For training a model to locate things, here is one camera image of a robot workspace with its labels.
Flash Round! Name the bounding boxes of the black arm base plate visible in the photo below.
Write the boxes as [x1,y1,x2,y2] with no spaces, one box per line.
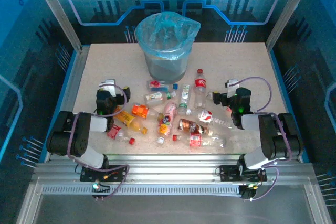
[80,165,129,183]
[219,165,267,183]

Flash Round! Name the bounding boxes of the colourful label bottle white cap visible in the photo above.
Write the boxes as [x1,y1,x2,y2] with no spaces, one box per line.
[156,119,174,145]

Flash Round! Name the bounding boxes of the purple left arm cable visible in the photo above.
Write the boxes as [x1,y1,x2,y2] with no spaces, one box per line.
[67,83,131,202]

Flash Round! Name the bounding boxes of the orange label bottle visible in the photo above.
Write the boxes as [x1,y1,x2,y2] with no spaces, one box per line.
[130,103,165,120]

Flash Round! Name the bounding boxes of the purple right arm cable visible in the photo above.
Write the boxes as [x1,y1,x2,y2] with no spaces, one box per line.
[236,76,292,202]

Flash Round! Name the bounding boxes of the white bottle green cap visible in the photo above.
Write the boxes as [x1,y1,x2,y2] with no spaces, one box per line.
[143,90,177,107]

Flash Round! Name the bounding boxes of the grey metal front panel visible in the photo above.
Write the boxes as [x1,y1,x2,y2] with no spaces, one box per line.
[17,194,333,224]

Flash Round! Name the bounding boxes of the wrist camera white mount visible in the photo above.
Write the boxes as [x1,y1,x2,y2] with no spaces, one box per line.
[99,78,118,97]
[224,78,240,98]

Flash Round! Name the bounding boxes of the grey translucent bin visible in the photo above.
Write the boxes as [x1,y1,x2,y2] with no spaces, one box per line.
[141,19,192,83]

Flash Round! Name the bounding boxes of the yellow label juice bottle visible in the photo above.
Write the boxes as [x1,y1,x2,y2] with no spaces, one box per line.
[113,108,149,135]

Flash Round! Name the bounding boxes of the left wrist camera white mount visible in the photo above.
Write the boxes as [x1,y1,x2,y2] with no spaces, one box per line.
[99,78,118,97]

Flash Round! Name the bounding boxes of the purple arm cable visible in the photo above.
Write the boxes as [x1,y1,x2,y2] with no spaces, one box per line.
[67,83,131,202]
[236,76,292,202]

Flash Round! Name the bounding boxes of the brown label bottle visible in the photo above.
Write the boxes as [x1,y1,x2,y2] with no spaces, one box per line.
[177,118,215,137]

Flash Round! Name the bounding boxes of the grey slotted cable duct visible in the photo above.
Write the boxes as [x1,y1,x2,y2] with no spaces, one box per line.
[41,185,244,196]

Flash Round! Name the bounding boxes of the blue plastic bin liner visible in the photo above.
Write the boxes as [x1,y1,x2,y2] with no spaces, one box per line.
[135,11,202,61]

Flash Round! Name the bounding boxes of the red white label clear bottle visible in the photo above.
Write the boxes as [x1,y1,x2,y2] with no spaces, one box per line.
[183,107,234,130]

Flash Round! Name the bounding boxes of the pink bottle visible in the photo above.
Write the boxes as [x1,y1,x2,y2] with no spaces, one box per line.
[162,101,179,124]

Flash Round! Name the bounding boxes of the Coca-Cola bottle red cap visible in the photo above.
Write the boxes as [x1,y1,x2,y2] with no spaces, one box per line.
[194,68,210,109]

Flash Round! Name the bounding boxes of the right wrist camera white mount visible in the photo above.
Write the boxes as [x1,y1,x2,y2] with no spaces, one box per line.
[224,78,240,98]

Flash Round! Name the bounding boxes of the aluminium table side rail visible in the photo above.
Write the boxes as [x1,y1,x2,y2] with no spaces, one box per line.
[43,45,91,163]

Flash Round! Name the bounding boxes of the aluminium frame post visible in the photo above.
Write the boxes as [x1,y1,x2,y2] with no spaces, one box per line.
[265,0,317,51]
[29,0,82,52]

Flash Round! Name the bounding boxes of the small clear bottle green label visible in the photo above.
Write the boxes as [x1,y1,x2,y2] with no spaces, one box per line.
[178,84,191,110]

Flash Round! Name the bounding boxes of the aluminium front beam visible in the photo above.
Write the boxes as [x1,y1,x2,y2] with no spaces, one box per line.
[31,154,320,187]

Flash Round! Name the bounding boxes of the clear bottle red contents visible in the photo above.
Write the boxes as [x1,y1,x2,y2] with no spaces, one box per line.
[146,79,169,90]

